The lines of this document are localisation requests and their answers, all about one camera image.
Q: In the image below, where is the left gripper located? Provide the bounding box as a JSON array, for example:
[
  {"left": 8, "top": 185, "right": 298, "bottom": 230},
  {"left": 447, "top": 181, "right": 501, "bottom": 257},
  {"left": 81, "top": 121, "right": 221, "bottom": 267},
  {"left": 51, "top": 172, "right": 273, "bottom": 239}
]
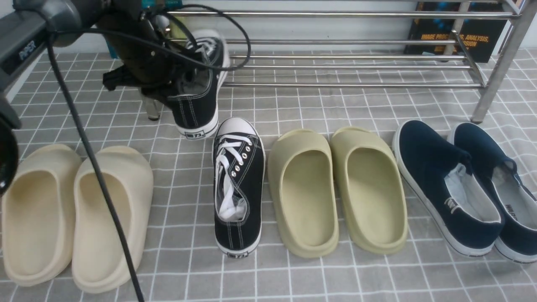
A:
[{"left": 97, "top": 0, "right": 198, "bottom": 94}]

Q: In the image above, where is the black canvas sneaker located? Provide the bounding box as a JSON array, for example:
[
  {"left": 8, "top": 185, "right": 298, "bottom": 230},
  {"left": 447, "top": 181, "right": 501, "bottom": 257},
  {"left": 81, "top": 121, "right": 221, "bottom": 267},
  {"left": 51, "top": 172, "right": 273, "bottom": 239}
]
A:
[
  {"left": 166, "top": 29, "right": 230, "bottom": 140},
  {"left": 212, "top": 118, "right": 266, "bottom": 258}
]

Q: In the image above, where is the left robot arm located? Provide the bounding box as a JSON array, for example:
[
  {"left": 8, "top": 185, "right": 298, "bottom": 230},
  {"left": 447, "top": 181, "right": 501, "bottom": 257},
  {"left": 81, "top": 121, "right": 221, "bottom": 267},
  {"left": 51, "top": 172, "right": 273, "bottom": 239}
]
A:
[{"left": 1, "top": 0, "right": 203, "bottom": 195}]

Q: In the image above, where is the left navy canvas shoe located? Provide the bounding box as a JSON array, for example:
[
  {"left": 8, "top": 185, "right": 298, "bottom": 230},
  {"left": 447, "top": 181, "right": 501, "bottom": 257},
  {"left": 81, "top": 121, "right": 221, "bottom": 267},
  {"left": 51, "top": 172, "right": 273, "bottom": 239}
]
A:
[{"left": 392, "top": 120, "right": 504, "bottom": 258}]

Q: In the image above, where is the navy canvas shoe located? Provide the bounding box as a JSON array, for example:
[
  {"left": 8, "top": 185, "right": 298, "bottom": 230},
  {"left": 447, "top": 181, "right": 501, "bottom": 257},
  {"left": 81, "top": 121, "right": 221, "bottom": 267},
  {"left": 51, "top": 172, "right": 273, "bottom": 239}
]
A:
[
  {"left": 448, "top": 122, "right": 537, "bottom": 264},
  {"left": 392, "top": 120, "right": 504, "bottom": 258}
]

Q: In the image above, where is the right navy canvas shoe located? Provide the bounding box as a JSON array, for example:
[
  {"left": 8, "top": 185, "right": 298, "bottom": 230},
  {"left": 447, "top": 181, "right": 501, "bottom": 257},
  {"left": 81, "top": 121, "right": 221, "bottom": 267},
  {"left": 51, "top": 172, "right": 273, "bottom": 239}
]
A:
[{"left": 448, "top": 122, "right": 537, "bottom": 264}]

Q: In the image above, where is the metal shoe rack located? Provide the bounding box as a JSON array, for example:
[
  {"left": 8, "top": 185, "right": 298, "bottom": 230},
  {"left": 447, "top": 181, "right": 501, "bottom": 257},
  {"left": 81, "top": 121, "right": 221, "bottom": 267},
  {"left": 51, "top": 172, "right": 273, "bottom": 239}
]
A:
[{"left": 138, "top": 0, "right": 537, "bottom": 124}]

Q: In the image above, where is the right cream foam slide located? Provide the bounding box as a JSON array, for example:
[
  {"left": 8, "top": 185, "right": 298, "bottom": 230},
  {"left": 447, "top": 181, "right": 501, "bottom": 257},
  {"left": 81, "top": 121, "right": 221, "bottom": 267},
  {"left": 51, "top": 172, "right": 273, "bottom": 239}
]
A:
[{"left": 71, "top": 146, "right": 154, "bottom": 294}]

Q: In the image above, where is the cream foam slide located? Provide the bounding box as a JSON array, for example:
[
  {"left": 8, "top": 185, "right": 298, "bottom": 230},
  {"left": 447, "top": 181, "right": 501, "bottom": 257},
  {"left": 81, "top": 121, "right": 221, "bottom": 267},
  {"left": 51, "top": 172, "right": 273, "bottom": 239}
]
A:
[
  {"left": 2, "top": 144, "right": 82, "bottom": 286},
  {"left": 71, "top": 146, "right": 154, "bottom": 294}
]

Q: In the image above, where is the left olive foam slide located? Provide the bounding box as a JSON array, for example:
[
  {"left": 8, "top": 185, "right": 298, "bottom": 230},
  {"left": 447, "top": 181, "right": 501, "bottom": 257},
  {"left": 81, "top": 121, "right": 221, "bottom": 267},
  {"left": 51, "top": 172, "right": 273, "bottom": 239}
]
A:
[{"left": 267, "top": 129, "right": 339, "bottom": 258}]

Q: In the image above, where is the olive foam slide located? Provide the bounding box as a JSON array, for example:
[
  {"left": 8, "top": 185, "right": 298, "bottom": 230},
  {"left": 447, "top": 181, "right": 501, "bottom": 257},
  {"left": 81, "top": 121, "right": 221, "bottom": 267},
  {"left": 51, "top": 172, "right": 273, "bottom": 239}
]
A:
[
  {"left": 329, "top": 127, "right": 408, "bottom": 254},
  {"left": 267, "top": 129, "right": 339, "bottom": 258}
]

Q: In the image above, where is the left cream foam slide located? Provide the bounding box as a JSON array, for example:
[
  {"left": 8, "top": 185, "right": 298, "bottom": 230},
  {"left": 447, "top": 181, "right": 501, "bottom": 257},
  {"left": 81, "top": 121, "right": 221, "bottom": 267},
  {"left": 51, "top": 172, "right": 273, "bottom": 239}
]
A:
[{"left": 2, "top": 144, "right": 82, "bottom": 286}]

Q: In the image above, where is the right olive foam slide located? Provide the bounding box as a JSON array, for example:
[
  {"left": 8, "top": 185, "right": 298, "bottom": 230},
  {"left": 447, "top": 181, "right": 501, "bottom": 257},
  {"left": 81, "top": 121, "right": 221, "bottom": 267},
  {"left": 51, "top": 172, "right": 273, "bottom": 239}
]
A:
[{"left": 329, "top": 127, "right": 408, "bottom": 254}]

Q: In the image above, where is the black cable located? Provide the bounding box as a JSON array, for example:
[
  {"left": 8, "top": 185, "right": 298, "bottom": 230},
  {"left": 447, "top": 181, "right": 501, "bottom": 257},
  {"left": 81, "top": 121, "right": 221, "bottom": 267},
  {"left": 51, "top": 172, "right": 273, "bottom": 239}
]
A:
[{"left": 45, "top": 4, "right": 251, "bottom": 302}]

